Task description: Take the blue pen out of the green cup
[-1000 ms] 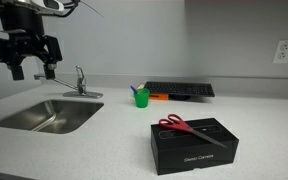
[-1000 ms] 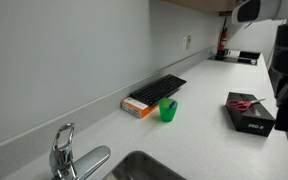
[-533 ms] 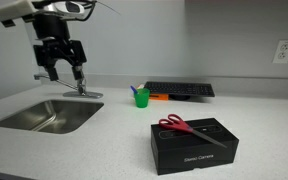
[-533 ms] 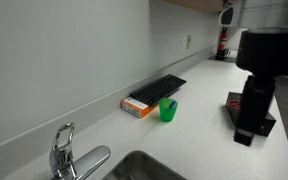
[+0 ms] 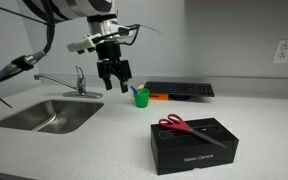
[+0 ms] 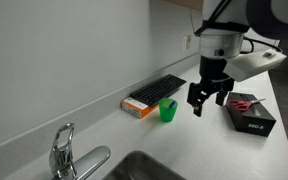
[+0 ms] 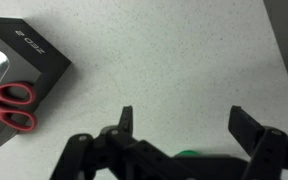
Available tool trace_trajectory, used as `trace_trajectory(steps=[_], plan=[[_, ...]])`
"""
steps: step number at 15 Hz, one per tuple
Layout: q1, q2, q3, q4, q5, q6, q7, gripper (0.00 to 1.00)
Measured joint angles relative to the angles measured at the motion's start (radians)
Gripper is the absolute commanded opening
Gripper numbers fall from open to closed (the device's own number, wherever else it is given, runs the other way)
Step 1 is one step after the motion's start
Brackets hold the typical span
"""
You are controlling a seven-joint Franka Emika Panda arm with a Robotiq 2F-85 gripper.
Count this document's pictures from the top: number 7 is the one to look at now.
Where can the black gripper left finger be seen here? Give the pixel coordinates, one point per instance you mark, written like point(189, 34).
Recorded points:
point(125, 124)

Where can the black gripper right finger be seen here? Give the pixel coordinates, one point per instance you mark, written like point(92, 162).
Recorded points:
point(245, 126)

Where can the green cup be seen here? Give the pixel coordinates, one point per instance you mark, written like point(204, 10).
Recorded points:
point(186, 154)

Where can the black ZED 2 box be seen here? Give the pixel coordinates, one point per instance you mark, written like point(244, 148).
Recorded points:
point(30, 63)

